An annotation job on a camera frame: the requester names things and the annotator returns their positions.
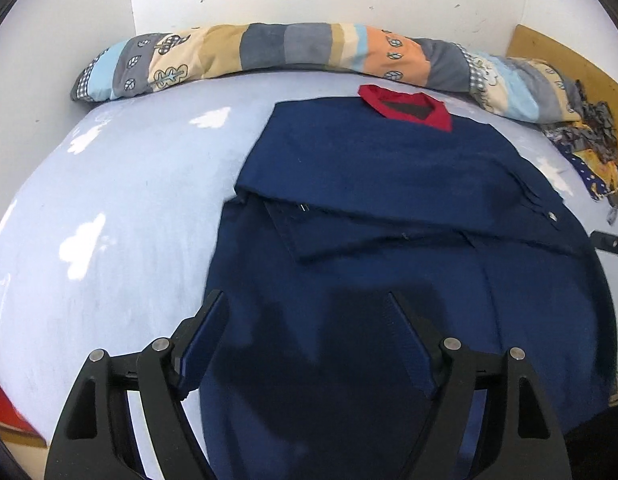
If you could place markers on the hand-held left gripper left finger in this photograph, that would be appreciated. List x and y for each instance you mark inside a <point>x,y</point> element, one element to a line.
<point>201,345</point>

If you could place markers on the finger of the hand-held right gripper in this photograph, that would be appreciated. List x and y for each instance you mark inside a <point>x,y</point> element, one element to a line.
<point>611,243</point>

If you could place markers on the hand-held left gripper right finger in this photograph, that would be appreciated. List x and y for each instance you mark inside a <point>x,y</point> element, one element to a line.
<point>411,345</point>

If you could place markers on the navy blue jacket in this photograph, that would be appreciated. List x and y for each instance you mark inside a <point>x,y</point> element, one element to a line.
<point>389,185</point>

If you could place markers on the yellow and blue patterned cloth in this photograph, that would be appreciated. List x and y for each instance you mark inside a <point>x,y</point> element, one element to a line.
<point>589,170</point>

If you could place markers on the light blue cloud bed sheet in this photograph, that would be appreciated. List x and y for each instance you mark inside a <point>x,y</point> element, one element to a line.
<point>114,235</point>

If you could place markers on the red object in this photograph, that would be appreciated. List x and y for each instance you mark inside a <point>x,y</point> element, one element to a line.
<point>4,405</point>

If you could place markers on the wooden headboard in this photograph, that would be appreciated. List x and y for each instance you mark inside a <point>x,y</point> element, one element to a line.
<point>549,45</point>

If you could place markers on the patchwork quilt roll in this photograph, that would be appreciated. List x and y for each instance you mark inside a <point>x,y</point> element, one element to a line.
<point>289,45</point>

